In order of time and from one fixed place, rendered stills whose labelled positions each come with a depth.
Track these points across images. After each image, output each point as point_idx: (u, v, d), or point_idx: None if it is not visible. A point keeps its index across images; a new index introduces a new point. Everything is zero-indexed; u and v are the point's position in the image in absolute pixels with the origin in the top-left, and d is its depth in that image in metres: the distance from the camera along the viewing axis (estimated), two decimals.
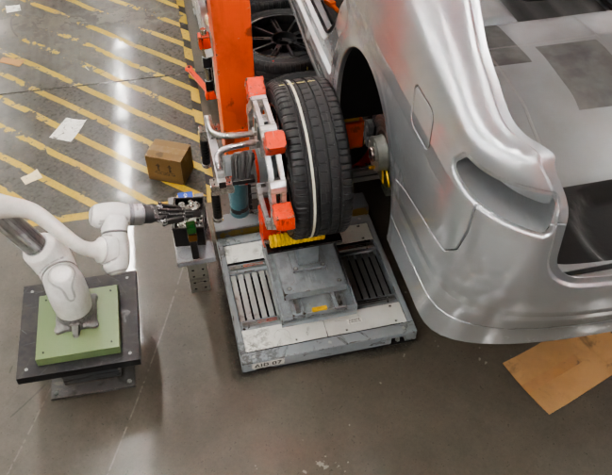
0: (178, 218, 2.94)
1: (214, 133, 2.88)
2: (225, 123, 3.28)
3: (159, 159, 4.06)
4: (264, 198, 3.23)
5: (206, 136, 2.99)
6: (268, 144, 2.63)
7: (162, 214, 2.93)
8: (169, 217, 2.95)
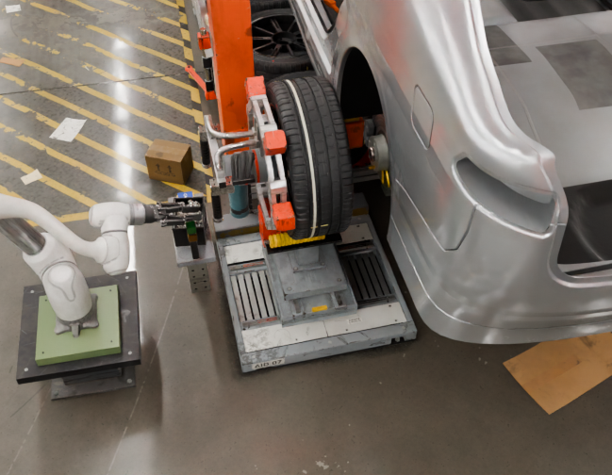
0: (178, 221, 2.93)
1: (214, 133, 2.88)
2: (225, 123, 3.28)
3: (159, 159, 4.06)
4: (264, 198, 3.23)
5: (206, 136, 2.99)
6: (268, 144, 2.63)
7: (162, 214, 2.93)
8: (169, 218, 2.94)
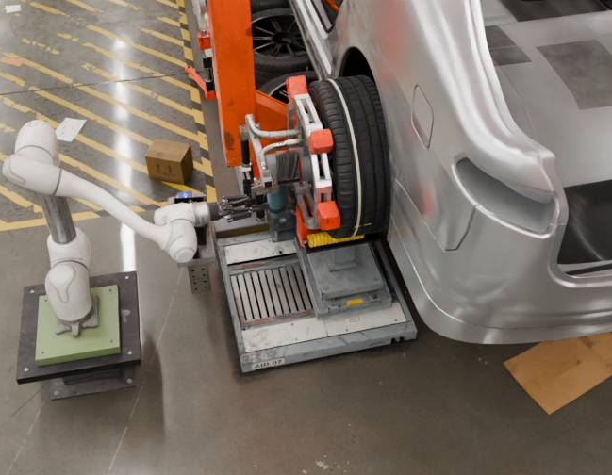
0: (239, 200, 2.89)
1: (257, 132, 2.88)
2: (225, 123, 3.28)
3: (159, 159, 4.06)
4: (303, 197, 3.23)
5: (247, 135, 3.00)
6: (315, 143, 2.63)
7: None
8: (233, 203, 2.86)
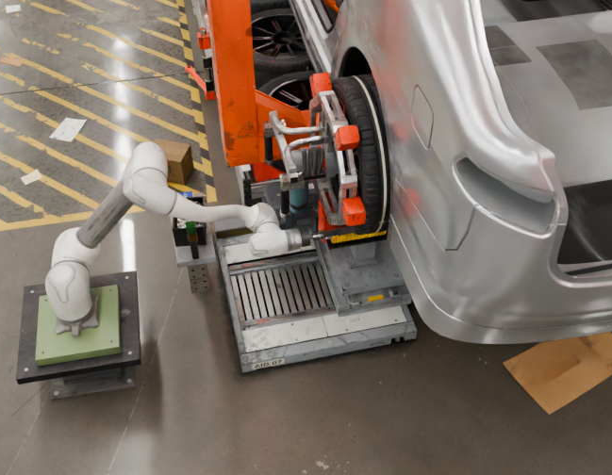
0: None
1: (282, 128, 2.90)
2: (225, 123, 3.28)
3: None
4: (324, 193, 3.25)
5: (271, 131, 3.01)
6: (341, 139, 2.65)
7: None
8: None
